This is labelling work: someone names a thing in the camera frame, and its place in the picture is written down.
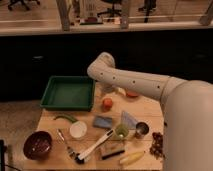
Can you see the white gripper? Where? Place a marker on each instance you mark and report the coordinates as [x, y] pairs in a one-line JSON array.
[[107, 88]]

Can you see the red apple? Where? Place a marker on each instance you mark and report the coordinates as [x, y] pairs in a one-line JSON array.
[[107, 103]]

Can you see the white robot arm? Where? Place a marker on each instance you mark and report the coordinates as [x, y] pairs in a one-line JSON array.
[[187, 107]]

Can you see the green plastic cup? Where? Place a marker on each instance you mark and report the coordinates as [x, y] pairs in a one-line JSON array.
[[121, 132]]

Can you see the white paper cup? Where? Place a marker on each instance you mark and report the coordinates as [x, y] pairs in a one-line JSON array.
[[78, 130]]

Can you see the metal cup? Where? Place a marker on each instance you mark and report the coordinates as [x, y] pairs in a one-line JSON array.
[[142, 129]]

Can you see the orange plastic bowl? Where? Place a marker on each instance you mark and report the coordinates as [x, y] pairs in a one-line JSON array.
[[131, 94]]

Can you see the blue sponge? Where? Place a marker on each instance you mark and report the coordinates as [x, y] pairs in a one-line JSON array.
[[102, 122]]

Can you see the grey folded cloth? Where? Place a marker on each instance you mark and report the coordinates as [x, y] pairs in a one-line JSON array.
[[128, 120]]

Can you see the green plastic tray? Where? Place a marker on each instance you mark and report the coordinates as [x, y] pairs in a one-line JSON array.
[[72, 93]]

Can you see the green chili pepper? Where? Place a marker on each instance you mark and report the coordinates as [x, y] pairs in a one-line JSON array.
[[69, 118]]

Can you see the brown scrub sponge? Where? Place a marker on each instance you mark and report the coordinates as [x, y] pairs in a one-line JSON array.
[[111, 149]]

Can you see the metal fork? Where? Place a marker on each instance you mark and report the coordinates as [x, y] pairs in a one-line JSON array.
[[70, 151]]

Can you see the yellow banana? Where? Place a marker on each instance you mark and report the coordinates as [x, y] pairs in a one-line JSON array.
[[131, 158]]

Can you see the dark grape bunch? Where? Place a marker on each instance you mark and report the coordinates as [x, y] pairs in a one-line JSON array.
[[156, 148]]

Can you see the dark purple bowl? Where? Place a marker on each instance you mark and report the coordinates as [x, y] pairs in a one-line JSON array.
[[38, 145]]

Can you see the white handled brush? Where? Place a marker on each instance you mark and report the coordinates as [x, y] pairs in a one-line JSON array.
[[80, 158]]

